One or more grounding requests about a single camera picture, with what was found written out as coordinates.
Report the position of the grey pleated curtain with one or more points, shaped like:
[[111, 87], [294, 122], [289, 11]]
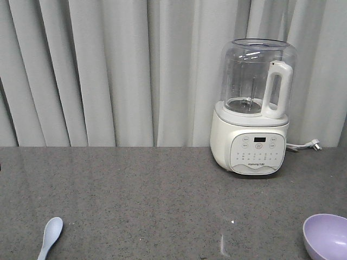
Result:
[[147, 73]]

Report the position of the white blender with clear jar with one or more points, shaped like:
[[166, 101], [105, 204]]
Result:
[[250, 120]]

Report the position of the purple plastic bowl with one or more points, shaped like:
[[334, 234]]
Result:
[[325, 236]]

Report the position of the light blue plastic spoon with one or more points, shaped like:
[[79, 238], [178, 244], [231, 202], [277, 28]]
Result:
[[51, 234]]

